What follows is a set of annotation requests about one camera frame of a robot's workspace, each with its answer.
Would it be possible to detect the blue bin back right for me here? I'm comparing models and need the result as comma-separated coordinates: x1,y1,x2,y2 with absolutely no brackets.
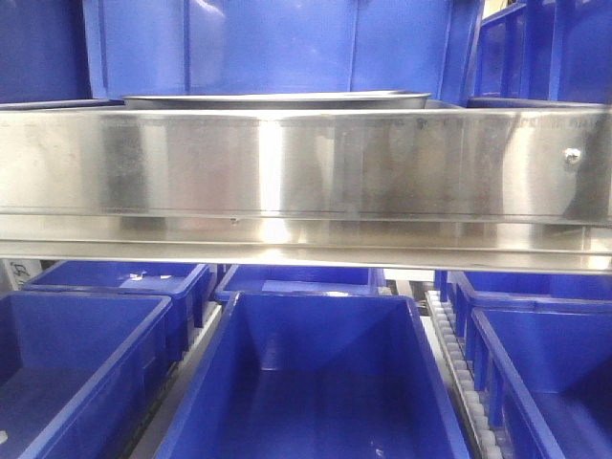
434,271,611,361

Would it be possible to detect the blue bin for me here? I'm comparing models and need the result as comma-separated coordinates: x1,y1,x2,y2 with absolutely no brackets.
213,264,387,303
468,1,611,107
82,1,484,104
434,271,611,361
1,291,171,458
156,292,469,458
23,260,217,361
1,1,120,104
472,308,611,458

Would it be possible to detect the blue bin lower right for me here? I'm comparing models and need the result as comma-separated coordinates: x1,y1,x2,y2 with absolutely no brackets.
472,308,611,458

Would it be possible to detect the roller track left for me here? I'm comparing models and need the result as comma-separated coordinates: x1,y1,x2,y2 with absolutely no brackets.
120,301,223,458

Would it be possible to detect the blue bin lower centre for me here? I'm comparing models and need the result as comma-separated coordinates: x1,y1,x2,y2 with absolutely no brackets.
156,292,469,458

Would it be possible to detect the blue bin upper right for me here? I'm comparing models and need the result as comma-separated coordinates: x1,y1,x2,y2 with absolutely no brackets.
468,1,611,107

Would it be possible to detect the blue bin upper left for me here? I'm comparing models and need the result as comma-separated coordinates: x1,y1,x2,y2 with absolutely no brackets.
1,1,120,104

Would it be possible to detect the stainless steel shelf rail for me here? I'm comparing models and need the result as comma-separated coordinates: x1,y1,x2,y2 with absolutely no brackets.
1,105,611,274

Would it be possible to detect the blue bin back centre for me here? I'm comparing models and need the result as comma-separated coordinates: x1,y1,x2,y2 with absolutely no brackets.
213,264,387,303

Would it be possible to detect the roller track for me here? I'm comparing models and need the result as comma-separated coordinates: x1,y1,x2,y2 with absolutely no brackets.
120,301,223,458
426,290,504,459

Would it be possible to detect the blue bin back left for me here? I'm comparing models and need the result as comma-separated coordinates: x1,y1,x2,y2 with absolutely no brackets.
23,260,217,361

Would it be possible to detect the blue bin upper centre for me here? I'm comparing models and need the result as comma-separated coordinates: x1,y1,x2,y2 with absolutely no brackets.
82,1,484,104

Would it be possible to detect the roller track right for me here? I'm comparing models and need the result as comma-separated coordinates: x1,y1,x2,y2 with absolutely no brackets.
426,290,504,459

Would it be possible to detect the blue bin lower left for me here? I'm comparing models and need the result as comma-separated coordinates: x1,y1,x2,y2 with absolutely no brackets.
1,291,171,458

